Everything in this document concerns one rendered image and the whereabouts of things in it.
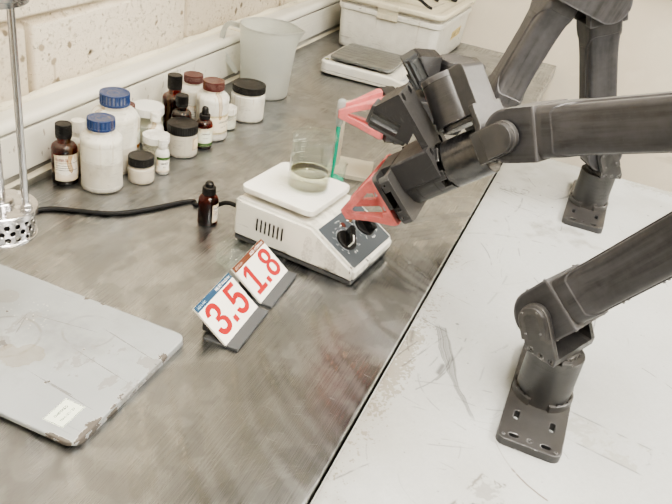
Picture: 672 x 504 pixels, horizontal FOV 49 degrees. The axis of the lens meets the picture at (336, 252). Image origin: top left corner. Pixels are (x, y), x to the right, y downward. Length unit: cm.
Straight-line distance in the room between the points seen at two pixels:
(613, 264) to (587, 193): 63
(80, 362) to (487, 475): 45
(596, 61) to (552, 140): 53
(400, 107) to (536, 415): 38
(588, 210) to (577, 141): 65
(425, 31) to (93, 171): 113
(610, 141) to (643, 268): 13
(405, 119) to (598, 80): 53
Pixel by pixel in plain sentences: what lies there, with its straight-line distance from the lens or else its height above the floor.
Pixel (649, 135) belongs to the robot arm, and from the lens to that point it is 74.
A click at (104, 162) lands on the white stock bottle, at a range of 118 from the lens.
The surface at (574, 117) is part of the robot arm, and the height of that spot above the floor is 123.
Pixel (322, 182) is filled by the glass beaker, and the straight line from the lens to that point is 105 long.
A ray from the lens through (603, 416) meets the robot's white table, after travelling 94.
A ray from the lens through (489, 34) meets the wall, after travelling 242.
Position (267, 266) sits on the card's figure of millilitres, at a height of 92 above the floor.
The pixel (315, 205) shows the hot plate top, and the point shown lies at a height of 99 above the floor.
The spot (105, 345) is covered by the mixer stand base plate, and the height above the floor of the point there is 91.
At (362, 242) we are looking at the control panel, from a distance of 105.
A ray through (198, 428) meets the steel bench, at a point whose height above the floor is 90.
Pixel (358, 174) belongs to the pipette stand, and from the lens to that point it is 133.
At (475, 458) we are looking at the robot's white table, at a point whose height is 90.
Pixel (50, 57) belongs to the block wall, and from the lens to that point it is 130.
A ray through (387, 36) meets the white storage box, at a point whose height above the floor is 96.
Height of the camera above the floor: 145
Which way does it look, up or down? 30 degrees down
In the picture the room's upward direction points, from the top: 10 degrees clockwise
